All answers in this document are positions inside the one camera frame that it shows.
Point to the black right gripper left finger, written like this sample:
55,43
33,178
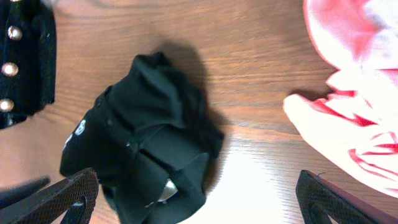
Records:
73,198

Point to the black velvet buttoned garment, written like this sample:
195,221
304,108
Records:
28,59

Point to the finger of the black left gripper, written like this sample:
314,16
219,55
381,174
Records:
20,192

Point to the coral pink garment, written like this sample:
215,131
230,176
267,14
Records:
355,126

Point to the black polo shirt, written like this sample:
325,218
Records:
150,141

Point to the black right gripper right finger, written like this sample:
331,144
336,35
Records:
321,201

